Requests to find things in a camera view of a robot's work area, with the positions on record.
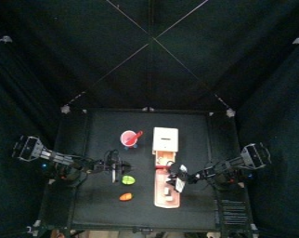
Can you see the cream wooden pull-out drawer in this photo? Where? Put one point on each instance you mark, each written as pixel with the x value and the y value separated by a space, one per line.
pixel 163 198

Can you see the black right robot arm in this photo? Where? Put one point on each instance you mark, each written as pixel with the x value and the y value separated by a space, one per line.
pixel 238 161

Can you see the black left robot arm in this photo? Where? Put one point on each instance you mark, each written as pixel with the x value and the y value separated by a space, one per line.
pixel 52 156

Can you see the green toy sushi piece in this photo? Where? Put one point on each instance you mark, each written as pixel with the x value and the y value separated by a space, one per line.
pixel 128 180

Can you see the orange toy sushi piece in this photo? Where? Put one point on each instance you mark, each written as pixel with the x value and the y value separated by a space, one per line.
pixel 126 196

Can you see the cream wooden drawer cabinet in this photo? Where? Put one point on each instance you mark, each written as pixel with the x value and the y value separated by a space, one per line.
pixel 166 140

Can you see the red plastic cup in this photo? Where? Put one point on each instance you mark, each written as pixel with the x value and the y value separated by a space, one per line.
pixel 128 138

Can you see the red plastic spoon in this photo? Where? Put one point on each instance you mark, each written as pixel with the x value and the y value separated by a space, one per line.
pixel 136 136

